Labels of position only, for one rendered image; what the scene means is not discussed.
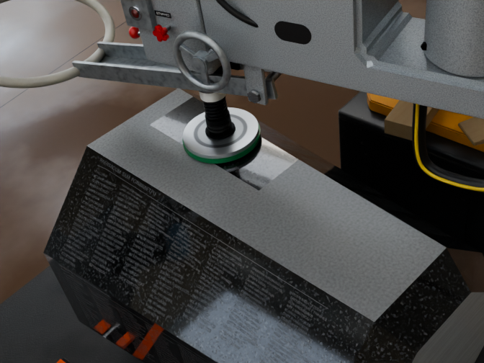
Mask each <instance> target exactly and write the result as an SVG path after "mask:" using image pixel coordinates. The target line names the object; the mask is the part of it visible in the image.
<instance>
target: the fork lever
mask: <svg viewBox="0 0 484 363"><path fill-rule="evenodd" d="M97 45H98V47H99V48H101V49H102V50H104V52H105V54H106V55H105V57H104V58H103V59H102V60H101V61H100V62H99V63H93V62H86V61H77V60H75V61H73V62H72V64H73V67H76V68H77V69H78V70H79V71H80V76H79V77H82V78H89V79H101V80H108V81H120V82H126V83H133V84H145V85H152V86H164V87H171V88H178V89H189V90H196V91H205V90H203V89H200V88H198V87H196V86H195V85H194V84H192V83H191V82H189V81H188V80H187V79H186V78H185V77H184V75H183V74H182V73H181V71H180V70H179V68H178V67H175V66H170V65H166V64H162V63H157V62H154V61H151V60H148V59H147V58H146V55H145V51H144V47H143V45H141V44H130V43H119V42H98V43H97ZM264 71H266V72H271V73H270V74H269V75H268V76H267V77H266V78H265V80H266V90H267V96H268V99H277V97H278V95H277V90H276V87H275V84H274V82H275V81H276V80H277V79H278V78H279V77H280V76H281V75H282V73H277V72H273V71H268V70H264ZM191 72H192V73H193V74H194V75H195V76H196V77H197V78H198V79H200V80H202V76H201V73H199V72H194V71H191ZM222 77H223V75H222V74H217V73H212V74H209V79H210V83H211V84H215V83H217V82H219V81H220V80H221V78H222ZM209 92H215V93H221V94H234V95H240V96H247V97H248V99H249V100H250V101H251V102H253V103H254V104H255V103H257V102H259V101H260V100H261V97H260V94H259V93H258V92H256V91H254V90H252V91H250V92H249V93H247V88H246V80H245V76H233V75H231V77H230V81H229V83H228V85H227V86H226V87H225V88H224V89H221V90H220V91H209Z"/></svg>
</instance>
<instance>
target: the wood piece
mask: <svg viewBox="0 0 484 363"><path fill-rule="evenodd" d="M438 111H439V109H436V108H433V107H427V113H426V128H427V127H428V126H429V124H430V122H431V121H432V120H433V118H434V117H435V115H436V114H437V112H438ZM412 123H413V103H410V102H404V101H401V100H399V102H398V103H397V104H396V105H395V106H394V108H393V109H392V111H391V112H390V113H389V115H388V116H387V117H386V118H385V133H386V134H389V135H394V136H397V137H399V138H405V139H407V140H412Z"/></svg>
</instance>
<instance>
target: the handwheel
mask: <svg viewBox="0 0 484 363"><path fill-rule="evenodd" d="M188 39H195V40H199V41H201V42H203V43H205V44H206V45H208V46H209V47H210V48H209V49H208V50H206V51H204V50H199V51H198V52H197V53H195V52H194V51H193V50H191V49H189V48H188V47H187V46H186V45H184V44H183V42H184V41H186V40H188ZM173 52H174V59H175V61H176V64H177V66H178V68H179V70H180V71H181V73H182V74H183V75H184V77H185V78H186V79H187V80H188V81H189V82H191V83H192V84H194V85H195V86H196V87H198V88H200V89H203V90H205V91H220V90H221V89H224V88H225V87H226V86H227V85H228V83H229V81H230V77H231V67H230V61H229V60H228V57H227V55H226V53H225V51H224V50H223V49H222V47H221V46H220V45H219V44H218V43H217V42H216V41H215V40H214V39H212V38H211V37H210V36H209V35H206V34H205V33H203V32H198V31H195V30H188V31H186V32H183V33H181V34H180V35H179V36H178V37H177V38H176V39H175V41H174V47H173ZM182 52H183V53H184V54H185V55H187V56H189V57H190V58H191V59H190V62H191V65H192V67H193V69H194V70H195V71H196V72H199V73H201V76H202V80H200V79H198V78H197V77H196V76H195V75H194V74H193V73H192V72H191V71H190V70H189V69H188V68H187V66H186V64H185V62H184V60H183V58H182ZM218 58H219V59H220V62H221V64H222V67H223V77H222V78H221V80H220V81H219V82H217V83H215V84H211V83H210V79H209V75H208V72H207V70H208V69H209V68H211V67H212V65H213V61H214V60H216V59H218Z"/></svg>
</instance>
